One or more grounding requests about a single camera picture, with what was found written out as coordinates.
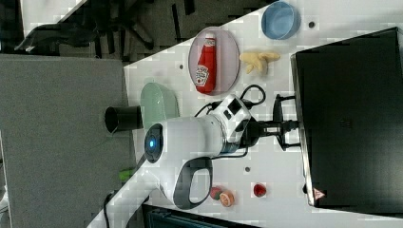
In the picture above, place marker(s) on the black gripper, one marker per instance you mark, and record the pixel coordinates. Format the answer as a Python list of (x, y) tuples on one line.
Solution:
[(259, 129)]

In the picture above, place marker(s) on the black oven door handle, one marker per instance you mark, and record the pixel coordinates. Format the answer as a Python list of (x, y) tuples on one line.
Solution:
[(278, 118)]

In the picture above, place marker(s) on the black toaster oven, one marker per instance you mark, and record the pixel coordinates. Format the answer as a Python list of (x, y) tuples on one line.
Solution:
[(349, 104)]

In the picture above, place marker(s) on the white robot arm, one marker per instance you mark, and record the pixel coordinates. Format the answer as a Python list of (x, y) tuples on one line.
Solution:
[(178, 158)]

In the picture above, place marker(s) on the red strawberry toy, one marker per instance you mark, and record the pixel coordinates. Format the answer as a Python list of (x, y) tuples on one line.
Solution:
[(259, 190)]

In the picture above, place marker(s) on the yellow banana bunch toy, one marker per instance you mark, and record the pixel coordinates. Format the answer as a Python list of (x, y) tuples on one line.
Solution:
[(258, 61)]

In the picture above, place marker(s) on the orange citrus half toy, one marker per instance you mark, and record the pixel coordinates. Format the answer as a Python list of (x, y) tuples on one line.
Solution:
[(227, 198)]

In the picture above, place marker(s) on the red green fruit toy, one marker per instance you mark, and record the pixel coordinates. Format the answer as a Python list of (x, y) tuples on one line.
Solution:
[(215, 193)]

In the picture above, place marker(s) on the red ketchup bottle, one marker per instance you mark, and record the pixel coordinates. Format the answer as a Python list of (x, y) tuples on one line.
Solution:
[(206, 71)]

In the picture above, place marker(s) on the blue bowl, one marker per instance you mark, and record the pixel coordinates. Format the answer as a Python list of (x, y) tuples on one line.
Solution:
[(280, 21)]

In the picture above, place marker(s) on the green perforated colander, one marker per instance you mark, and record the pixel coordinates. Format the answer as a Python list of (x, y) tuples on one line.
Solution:
[(158, 103)]

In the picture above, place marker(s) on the dark blue crate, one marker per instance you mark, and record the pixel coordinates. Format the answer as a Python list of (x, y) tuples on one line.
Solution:
[(158, 217)]

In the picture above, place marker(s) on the green marker pen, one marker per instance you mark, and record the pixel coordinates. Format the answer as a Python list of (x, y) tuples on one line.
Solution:
[(125, 175)]

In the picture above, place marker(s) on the black office chair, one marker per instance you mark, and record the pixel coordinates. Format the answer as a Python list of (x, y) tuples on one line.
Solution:
[(95, 19)]

